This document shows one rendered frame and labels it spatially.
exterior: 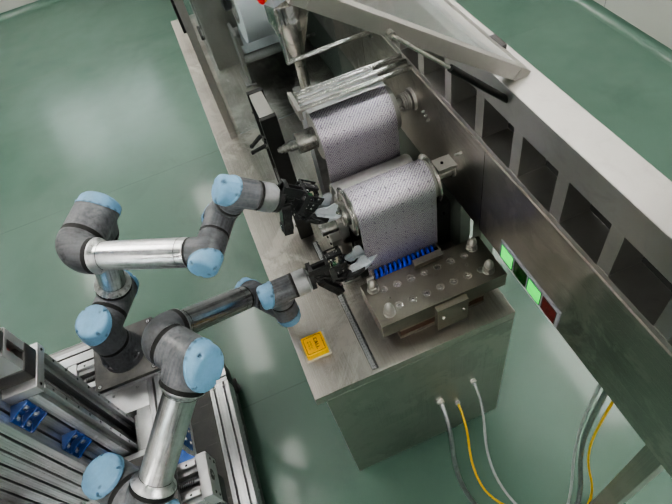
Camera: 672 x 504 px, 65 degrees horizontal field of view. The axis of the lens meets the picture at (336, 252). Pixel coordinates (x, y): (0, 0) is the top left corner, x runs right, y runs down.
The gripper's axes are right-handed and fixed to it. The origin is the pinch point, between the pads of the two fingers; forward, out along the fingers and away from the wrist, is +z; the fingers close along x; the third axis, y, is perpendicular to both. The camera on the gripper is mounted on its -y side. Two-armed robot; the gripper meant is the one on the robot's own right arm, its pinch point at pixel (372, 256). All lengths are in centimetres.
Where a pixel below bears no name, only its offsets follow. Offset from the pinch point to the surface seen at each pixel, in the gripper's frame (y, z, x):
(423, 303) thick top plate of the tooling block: -5.9, 7.6, -18.1
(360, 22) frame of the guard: 81, 1, -14
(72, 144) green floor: -109, -139, 287
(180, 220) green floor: -109, -75, 164
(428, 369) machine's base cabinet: -32.2, 4.4, -25.9
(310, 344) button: -16.5, -27.0, -9.6
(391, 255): -2.8, 6.0, -0.2
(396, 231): 7.3, 8.5, -0.3
